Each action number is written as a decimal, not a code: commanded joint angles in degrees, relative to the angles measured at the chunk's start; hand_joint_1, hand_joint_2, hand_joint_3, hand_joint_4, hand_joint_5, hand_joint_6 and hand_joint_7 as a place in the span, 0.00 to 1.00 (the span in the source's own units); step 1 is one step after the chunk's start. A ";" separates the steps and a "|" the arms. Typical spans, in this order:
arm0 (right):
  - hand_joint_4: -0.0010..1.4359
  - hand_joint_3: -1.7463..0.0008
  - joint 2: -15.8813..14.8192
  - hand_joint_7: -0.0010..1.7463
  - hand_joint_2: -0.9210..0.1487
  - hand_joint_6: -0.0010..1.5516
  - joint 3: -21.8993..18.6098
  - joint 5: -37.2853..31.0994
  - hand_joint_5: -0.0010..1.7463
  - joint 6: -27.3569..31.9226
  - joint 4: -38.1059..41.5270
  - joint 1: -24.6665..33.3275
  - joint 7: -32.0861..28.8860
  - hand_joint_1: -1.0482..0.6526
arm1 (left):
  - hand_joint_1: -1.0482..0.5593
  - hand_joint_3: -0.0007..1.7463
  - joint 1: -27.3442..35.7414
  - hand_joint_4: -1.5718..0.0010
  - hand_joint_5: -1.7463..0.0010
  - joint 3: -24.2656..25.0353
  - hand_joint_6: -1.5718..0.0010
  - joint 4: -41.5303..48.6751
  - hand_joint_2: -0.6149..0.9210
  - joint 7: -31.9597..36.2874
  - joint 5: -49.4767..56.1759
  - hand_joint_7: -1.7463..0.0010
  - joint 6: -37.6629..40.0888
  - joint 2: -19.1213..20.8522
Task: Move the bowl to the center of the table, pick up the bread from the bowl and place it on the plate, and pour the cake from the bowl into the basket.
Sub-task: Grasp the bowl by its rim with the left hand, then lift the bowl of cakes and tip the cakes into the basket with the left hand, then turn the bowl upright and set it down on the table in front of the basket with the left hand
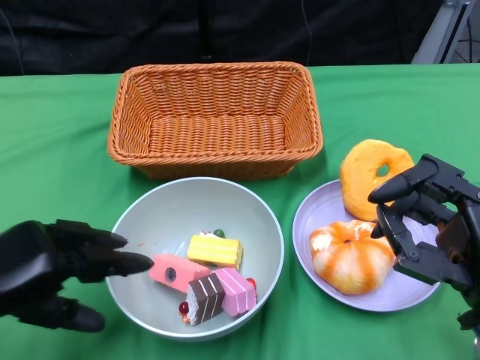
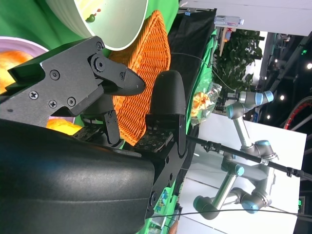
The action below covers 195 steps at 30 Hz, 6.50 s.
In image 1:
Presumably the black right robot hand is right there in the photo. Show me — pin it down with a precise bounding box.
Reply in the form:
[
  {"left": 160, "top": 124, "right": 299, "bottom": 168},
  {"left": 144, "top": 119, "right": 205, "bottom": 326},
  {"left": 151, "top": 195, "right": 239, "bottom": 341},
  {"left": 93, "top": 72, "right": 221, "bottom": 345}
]
[{"left": 367, "top": 152, "right": 480, "bottom": 297}]

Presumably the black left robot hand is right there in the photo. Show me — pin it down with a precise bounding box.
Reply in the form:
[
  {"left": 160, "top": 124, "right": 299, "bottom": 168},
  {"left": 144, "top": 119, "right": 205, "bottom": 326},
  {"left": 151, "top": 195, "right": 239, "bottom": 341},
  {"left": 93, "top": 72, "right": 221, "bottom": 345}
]
[{"left": 0, "top": 219, "right": 155, "bottom": 333}]

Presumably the orange glazed ring bread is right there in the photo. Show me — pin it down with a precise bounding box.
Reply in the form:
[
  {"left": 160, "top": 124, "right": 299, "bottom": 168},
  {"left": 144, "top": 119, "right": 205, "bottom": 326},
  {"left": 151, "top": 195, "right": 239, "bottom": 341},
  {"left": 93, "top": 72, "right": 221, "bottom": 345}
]
[
  {"left": 310, "top": 220, "right": 396, "bottom": 296},
  {"left": 340, "top": 139, "right": 416, "bottom": 222}
]

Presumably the salmon pink cake bar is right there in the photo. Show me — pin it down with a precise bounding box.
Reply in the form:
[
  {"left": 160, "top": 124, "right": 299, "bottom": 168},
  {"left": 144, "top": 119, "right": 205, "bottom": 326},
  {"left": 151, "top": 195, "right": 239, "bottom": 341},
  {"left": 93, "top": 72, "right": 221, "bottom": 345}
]
[{"left": 148, "top": 253, "right": 211, "bottom": 293}]

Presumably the pale green bowl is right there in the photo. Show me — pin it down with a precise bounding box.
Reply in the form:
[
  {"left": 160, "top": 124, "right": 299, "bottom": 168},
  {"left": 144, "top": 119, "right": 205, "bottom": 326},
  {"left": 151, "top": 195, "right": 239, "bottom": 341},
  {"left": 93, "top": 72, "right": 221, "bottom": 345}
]
[{"left": 105, "top": 176, "right": 285, "bottom": 342}]

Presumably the chocolate cake slice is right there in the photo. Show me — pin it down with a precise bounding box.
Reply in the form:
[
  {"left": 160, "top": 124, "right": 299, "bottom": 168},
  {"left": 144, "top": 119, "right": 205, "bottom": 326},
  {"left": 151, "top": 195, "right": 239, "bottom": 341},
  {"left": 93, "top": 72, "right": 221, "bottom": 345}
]
[{"left": 178, "top": 272, "right": 226, "bottom": 326}]

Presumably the yellow cake slice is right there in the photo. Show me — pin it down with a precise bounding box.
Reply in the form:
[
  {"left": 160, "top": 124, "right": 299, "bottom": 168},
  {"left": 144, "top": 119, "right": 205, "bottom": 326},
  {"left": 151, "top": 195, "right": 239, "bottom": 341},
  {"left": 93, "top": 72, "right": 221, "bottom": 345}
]
[{"left": 186, "top": 228, "right": 244, "bottom": 271}]

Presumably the pink layered cake slice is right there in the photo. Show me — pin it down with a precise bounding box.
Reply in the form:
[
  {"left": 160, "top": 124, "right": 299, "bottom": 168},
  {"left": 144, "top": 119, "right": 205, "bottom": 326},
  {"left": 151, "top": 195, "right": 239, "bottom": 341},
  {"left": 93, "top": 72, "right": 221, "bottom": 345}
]
[{"left": 213, "top": 267, "right": 258, "bottom": 317}]

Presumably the lavender plate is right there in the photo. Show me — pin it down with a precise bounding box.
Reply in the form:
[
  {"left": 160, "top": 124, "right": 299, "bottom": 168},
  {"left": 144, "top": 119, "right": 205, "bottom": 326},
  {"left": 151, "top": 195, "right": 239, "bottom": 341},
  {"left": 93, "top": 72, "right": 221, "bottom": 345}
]
[{"left": 292, "top": 178, "right": 443, "bottom": 312}]

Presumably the orange wicker basket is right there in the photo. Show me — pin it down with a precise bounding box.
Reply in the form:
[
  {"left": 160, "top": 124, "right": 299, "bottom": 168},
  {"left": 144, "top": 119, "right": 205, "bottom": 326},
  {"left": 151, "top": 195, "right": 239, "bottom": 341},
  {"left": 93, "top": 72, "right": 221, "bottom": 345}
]
[{"left": 107, "top": 61, "right": 324, "bottom": 181}]

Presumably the green tablecloth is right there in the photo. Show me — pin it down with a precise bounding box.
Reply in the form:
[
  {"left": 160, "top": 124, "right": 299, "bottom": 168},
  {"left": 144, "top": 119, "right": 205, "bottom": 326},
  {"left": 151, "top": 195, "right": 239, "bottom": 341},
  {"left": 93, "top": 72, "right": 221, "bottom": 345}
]
[{"left": 0, "top": 63, "right": 480, "bottom": 360}]

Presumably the black backdrop cloth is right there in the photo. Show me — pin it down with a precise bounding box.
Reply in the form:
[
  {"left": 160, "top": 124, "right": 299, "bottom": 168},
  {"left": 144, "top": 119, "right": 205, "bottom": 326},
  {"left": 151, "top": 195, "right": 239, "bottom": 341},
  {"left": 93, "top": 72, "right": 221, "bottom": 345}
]
[{"left": 0, "top": 0, "right": 443, "bottom": 78}]

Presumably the grey aluminium frame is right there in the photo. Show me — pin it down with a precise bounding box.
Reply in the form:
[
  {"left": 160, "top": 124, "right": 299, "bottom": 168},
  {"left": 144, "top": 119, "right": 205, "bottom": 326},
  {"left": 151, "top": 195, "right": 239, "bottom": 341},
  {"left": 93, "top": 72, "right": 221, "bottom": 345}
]
[{"left": 410, "top": 0, "right": 480, "bottom": 65}]

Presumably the thin black hanging cable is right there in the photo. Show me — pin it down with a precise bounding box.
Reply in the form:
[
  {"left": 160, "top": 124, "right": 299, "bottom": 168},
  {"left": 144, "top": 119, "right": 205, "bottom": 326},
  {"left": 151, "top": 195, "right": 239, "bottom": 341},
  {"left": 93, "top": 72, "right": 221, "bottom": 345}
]
[{"left": 301, "top": 0, "right": 313, "bottom": 68}]

